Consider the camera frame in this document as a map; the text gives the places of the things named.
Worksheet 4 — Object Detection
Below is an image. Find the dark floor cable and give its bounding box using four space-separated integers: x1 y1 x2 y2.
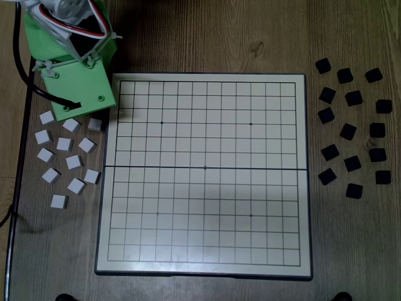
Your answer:
0 203 16 227

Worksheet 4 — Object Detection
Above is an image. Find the black cube stone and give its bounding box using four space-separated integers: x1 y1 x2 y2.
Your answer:
336 67 354 85
345 182 364 199
317 107 335 124
318 167 338 186
364 67 383 84
343 155 362 172
368 122 387 139
318 87 337 104
368 147 387 163
315 57 332 75
340 122 358 141
375 170 392 186
375 98 393 114
320 144 340 162
345 90 364 107

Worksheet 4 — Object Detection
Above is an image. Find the green camera mount plate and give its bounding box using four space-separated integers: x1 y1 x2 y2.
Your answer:
41 58 118 122

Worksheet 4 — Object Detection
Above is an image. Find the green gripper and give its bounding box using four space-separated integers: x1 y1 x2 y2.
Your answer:
24 14 119 69

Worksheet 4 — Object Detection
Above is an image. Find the white zip tie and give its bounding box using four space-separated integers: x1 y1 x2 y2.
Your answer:
76 33 123 68
32 60 60 79

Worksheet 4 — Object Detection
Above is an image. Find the red white black servo wire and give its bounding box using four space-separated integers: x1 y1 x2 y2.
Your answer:
40 1 113 39

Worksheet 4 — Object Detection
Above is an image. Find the white grid go board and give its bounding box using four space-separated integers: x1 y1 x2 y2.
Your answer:
95 72 313 281

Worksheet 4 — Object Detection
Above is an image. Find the black camera cable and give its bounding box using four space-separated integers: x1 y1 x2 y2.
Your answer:
11 0 83 110

